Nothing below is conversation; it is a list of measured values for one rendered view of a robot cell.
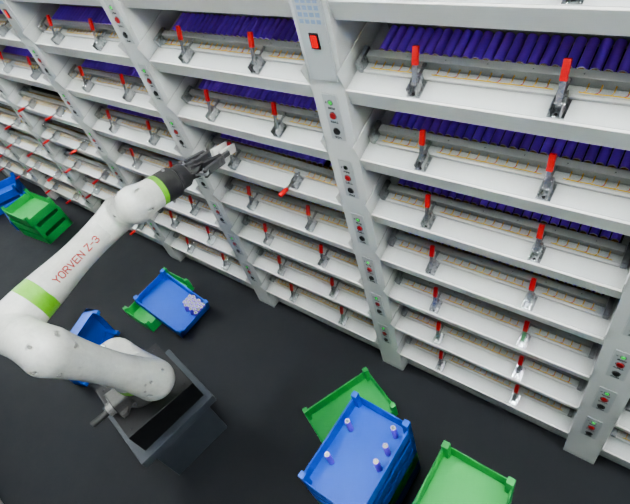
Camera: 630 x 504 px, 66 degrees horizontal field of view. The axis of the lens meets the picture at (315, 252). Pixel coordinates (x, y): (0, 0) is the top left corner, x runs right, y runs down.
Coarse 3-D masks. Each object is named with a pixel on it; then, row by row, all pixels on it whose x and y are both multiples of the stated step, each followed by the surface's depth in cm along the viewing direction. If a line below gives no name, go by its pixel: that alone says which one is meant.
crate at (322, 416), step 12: (348, 384) 191; (360, 384) 194; (372, 384) 193; (336, 396) 192; (348, 396) 192; (360, 396) 191; (372, 396) 190; (384, 396) 187; (312, 408) 188; (324, 408) 191; (336, 408) 190; (384, 408) 185; (396, 408) 179; (312, 420) 189; (324, 420) 188; (336, 420) 186; (324, 432) 184
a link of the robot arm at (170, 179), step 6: (162, 168) 137; (168, 168) 138; (156, 174) 136; (162, 174) 136; (168, 174) 137; (174, 174) 138; (162, 180) 135; (168, 180) 136; (174, 180) 137; (180, 180) 138; (168, 186) 136; (174, 186) 137; (180, 186) 139; (174, 192) 138; (180, 192) 140; (174, 198) 139
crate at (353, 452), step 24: (360, 408) 154; (336, 432) 149; (360, 432) 149; (384, 432) 147; (408, 432) 141; (336, 456) 146; (360, 456) 144; (384, 456) 142; (312, 480) 143; (336, 480) 141; (360, 480) 139; (384, 480) 137
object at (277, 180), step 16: (208, 144) 166; (256, 160) 157; (240, 176) 160; (256, 176) 154; (272, 176) 151; (288, 176) 148; (288, 192) 149; (304, 192) 143; (320, 192) 141; (336, 192) 138; (336, 208) 140
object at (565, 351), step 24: (408, 288) 156; (432, 288) 151; (432, 312) 149; (456, 312) 146; (480, 312) 142; (504, 312) 138; (480, 336) 144; (504, 336) 138; (528, 336) 134; (552, 336) 133; (576, 336) 128; (552, 360) 130; (576, 360) 128
